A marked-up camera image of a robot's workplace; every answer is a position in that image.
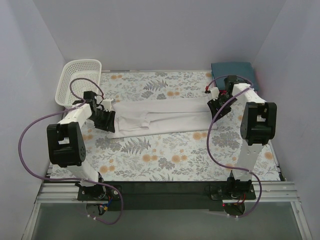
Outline white t shirt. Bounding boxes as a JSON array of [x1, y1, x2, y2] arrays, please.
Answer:
[[107, 97, 212, 139]]

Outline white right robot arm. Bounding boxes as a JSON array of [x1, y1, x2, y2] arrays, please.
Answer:
[[205, 75, 277, 199]]

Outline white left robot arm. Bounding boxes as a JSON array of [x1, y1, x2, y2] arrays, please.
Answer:
[[46, 91, 116, 200]]

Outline folded teal t shirt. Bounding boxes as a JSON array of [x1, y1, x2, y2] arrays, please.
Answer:
[[211, 61, 259, 91]]

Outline white plastic basket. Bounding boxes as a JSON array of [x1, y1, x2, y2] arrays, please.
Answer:
[[55, 59, 102, 109]]

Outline floral patterned table mat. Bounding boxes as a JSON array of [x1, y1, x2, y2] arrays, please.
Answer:
[[49, 71, 282, 182]]

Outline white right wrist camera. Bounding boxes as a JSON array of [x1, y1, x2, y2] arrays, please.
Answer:
[[204, 86, 220, 100]]

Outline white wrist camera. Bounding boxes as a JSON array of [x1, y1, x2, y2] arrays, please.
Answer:
[[204, 86, 220, 100], [100, 98, 116, 112]]

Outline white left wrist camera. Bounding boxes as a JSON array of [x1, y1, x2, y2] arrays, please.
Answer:
[[100, 98, 116, 112]]

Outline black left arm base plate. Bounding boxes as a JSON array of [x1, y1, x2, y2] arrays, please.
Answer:
[[75, 183, 120, 201]]

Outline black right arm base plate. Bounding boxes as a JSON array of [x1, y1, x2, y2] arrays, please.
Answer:
[[208, 179, 256, 200]]

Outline aluminium frame rail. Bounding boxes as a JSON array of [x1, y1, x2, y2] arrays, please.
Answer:
[[23, 181, 312, 240]]

